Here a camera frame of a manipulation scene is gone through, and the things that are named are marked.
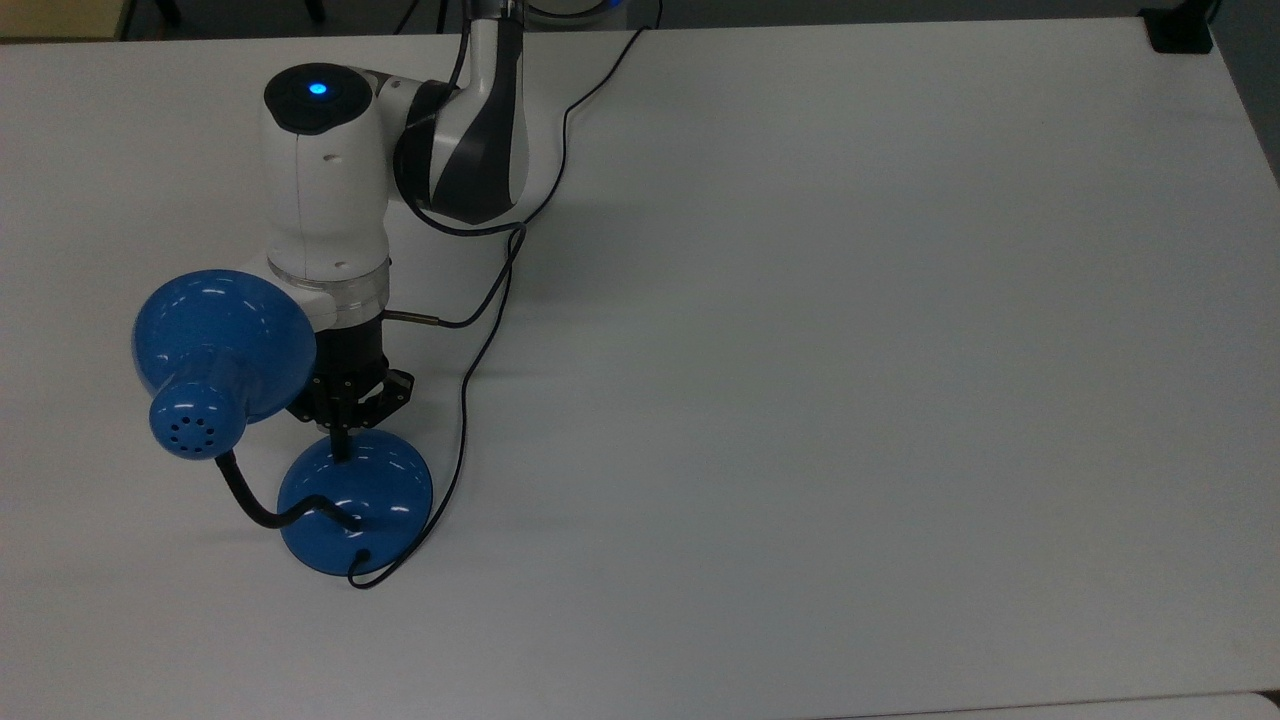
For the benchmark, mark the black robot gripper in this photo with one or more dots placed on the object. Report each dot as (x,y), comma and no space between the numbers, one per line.
(350,365)

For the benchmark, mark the blue gooseneck desk lamp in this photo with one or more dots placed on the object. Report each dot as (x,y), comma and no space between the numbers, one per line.
(225,335)

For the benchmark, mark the beige cabinet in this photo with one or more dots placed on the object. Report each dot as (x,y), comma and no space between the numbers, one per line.
(60,18)

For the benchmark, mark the black chair leg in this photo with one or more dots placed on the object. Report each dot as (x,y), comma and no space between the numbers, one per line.
(168,10)

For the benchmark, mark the black table corner clamp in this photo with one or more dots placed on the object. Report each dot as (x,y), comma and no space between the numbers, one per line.
(1180,32)

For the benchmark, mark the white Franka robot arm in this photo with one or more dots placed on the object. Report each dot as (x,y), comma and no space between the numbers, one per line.
(325,190)

